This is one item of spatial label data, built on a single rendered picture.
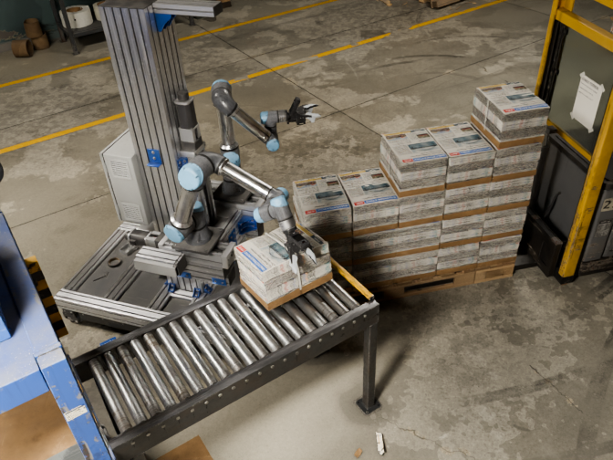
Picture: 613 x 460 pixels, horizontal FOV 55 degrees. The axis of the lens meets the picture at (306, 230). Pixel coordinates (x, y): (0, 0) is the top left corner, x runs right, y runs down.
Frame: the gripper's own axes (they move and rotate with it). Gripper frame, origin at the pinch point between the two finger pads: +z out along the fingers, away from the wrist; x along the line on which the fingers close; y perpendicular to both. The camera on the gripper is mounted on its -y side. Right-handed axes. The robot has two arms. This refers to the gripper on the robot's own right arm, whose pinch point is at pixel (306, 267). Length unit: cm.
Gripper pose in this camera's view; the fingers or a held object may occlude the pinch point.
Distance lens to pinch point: 274.0
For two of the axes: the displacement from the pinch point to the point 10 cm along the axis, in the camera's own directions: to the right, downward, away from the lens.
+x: -8.4, 3.8, -4.0
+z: 3.6, 9.2, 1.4
